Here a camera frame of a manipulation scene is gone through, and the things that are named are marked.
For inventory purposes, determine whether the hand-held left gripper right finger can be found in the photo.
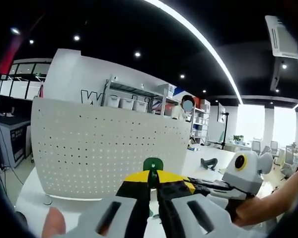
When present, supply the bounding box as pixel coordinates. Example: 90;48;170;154
156;170;267;238

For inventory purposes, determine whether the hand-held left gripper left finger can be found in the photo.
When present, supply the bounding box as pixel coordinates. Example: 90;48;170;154
61;170;151;238

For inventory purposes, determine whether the white perforated mounting plate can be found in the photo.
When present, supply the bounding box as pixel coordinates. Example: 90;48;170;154
31;96;192;206

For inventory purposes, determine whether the person's right hand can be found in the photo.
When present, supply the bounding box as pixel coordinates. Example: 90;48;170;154
234;195;267;227

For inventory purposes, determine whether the person's left hand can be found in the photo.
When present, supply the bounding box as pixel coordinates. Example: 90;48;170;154
42;207;67;238

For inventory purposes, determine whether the black curved headset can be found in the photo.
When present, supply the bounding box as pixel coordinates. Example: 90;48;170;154
200;158;219;171

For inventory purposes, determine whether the grey office chair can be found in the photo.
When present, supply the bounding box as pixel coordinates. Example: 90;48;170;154
270;140;280;156
252;140;262;155

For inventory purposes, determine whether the black tripod stand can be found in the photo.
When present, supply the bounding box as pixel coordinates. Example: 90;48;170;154
208;112;230;150

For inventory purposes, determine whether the white storage shelf unit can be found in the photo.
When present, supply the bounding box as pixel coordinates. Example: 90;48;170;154
191;99;211;144

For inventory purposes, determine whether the monitor on tripod stand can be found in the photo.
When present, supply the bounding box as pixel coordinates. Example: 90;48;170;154
217;102;226;123

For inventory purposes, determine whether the white storage bin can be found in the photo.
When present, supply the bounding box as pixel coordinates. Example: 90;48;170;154
120;98;135;110
106;95;121;108
134;100;149;113

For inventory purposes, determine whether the metal shelf rack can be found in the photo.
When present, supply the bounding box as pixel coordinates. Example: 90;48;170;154
101;75;179;117

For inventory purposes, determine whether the grey equipment cabinet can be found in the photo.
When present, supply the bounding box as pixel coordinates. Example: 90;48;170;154
0;116;32;169

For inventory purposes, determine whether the ceiling air conditioner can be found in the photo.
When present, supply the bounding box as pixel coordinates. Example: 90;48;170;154
265;15;298;60

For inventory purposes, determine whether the long ceiling light strip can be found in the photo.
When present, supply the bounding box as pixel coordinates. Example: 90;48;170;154
144;0;244;105

